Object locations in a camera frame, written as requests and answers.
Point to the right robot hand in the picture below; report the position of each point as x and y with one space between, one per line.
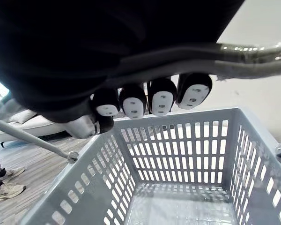
61 58

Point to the grey plastic lattice basket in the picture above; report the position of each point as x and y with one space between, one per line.
246 122

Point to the white sofa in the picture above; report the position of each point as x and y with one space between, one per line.
37 124

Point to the person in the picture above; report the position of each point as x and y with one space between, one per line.
7 190

